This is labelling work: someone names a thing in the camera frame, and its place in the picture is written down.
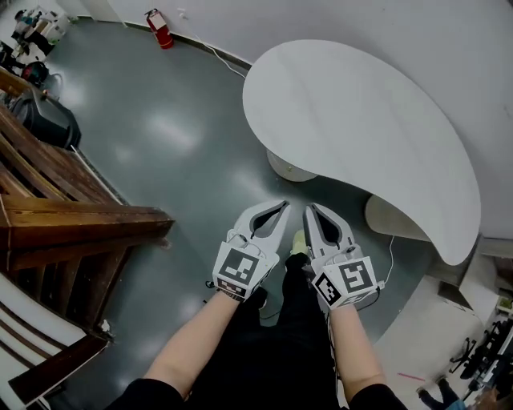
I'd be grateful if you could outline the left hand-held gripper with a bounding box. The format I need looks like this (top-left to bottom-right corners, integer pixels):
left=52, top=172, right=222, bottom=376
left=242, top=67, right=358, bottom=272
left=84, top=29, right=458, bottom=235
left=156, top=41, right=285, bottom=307
left=211, top=199, right=292, bottom=302

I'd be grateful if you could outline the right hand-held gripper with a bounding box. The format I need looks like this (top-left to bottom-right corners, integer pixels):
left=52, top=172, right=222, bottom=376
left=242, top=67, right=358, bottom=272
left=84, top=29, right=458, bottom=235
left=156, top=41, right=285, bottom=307
left=302, top=203, right=386, bottom=310

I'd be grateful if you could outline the person's right forearm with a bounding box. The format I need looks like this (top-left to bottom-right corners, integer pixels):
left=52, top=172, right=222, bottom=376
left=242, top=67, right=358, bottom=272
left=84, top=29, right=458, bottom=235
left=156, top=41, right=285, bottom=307
left=328, top=306, right=388, bottom=404

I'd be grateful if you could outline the person's left forearm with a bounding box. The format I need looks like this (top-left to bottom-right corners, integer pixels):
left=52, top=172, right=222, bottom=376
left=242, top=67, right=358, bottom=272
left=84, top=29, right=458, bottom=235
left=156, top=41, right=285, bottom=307
left=143, top=290, right=245, bottom=396

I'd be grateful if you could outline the white table with drawer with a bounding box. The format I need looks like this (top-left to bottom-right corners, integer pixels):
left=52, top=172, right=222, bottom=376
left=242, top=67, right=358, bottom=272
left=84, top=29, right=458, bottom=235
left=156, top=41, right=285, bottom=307
left=242, top=38, right=482, bottom=267

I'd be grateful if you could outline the pale yellow right shoe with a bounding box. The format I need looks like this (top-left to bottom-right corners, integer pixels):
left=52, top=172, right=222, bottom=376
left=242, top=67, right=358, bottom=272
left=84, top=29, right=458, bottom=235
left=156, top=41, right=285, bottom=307
left=289, top=230, right=310, bottom=255

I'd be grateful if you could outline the person's black clothing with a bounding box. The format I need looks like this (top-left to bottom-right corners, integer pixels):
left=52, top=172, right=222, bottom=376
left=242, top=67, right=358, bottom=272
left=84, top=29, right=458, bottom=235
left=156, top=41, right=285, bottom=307
left=103, top=251, right=410, bottom=410

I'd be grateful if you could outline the grey low cabinet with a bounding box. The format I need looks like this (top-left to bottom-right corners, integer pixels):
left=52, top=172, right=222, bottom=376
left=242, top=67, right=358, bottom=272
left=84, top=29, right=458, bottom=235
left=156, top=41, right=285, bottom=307
left=436, top=234, right=513, bottom=313

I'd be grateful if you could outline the black office chair base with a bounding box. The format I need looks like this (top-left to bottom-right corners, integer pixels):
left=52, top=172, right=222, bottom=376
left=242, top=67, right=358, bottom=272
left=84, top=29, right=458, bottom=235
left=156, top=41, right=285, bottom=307
left=448, top=338, right=478, bottom=376

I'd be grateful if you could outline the cluttered office desk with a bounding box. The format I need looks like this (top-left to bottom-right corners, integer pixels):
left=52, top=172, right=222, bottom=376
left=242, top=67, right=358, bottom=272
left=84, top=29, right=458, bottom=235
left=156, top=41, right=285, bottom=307
left=460, top=312, right=513, bottom=396

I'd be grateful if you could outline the red fire extinguisher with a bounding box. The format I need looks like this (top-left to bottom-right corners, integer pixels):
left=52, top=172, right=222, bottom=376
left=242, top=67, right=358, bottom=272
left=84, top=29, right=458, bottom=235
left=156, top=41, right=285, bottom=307
left=143, top=8, right=176, bottom=50

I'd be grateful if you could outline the red black bag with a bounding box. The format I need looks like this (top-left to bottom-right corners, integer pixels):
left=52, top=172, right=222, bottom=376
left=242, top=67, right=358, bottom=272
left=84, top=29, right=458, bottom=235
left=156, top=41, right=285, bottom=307
left=22, top=62, right=49, bottom=87

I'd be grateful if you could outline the long white cable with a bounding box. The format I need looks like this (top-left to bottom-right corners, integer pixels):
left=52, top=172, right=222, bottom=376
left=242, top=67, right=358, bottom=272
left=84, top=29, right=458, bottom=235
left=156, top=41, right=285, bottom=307
left=188, top=34, right=396, bottom=289

